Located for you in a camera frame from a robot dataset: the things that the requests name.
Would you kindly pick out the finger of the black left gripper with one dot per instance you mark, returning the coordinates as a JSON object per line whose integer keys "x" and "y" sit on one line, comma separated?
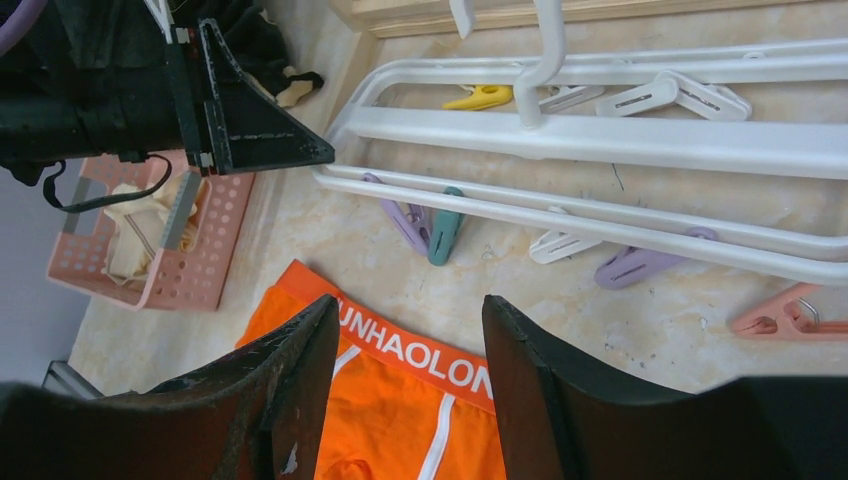
{"x": 248, "y": 131}

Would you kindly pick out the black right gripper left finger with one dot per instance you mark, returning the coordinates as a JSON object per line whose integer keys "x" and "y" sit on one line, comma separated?
{"x": 255, "y": 413}

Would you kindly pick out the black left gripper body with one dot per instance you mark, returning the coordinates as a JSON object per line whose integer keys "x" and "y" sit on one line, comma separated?
{"x": 85, "y": 78}

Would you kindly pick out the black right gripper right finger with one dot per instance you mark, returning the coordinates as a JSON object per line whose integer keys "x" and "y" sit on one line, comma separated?
{"x": 564, "y": 414}

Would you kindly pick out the orange underwear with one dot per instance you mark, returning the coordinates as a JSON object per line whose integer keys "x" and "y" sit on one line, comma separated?
{"x": 400, "y": 406}

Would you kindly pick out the white multi-clip hanger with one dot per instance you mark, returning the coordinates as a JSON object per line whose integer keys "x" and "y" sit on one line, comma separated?
{"x": 661, "y": 108}

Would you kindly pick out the black floral blanket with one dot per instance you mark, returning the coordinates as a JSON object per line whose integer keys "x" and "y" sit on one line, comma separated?
{"x": 260, "y": 49}

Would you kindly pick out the beige cloth in basket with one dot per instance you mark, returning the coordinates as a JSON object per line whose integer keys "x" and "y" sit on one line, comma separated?
{"x": 139, "y": 226}

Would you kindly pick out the pink plastic basket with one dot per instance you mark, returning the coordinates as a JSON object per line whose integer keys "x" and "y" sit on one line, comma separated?
{"x": 191, "y": 265}

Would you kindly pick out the purple clothes peg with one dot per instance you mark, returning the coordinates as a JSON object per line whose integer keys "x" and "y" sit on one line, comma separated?
{"x": 632, "y": 265}
{"x": 413, "y": 223}

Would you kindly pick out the white clothes peg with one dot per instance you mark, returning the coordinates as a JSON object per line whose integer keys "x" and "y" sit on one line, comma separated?
{"x": 555, "y": 245}

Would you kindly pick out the teal clothes peg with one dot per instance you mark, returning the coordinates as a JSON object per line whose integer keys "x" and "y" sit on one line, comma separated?
{"x": 446, "y": 227}

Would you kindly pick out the yellow clothes peg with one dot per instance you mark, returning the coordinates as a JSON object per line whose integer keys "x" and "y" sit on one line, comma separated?
{"x": 481, "y": 97}

